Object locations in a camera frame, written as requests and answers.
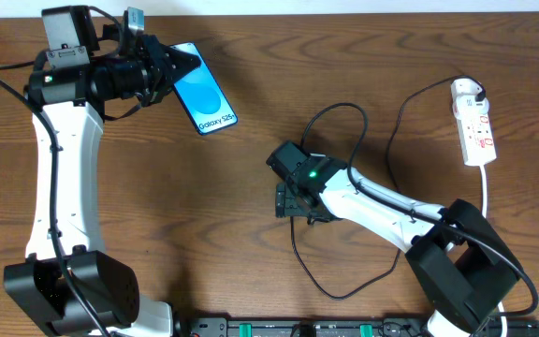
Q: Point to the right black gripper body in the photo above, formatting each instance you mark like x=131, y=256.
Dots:
x=287, y=206

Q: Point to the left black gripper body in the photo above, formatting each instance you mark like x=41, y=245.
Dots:
x=155, y=70

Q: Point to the blue Samsung Galaxy smartphone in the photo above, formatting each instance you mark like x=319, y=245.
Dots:
x=202, y=97

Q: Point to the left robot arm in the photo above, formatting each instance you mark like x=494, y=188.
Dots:
x=67, y=284

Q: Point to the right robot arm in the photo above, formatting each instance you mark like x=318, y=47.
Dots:
x=461, y=263

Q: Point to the white power strip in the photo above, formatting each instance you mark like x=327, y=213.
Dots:
x=474, y=127

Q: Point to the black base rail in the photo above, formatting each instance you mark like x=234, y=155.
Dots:
x=223, y=327

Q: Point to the white USB wall charger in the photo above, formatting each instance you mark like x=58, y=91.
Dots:
x=467, y=92

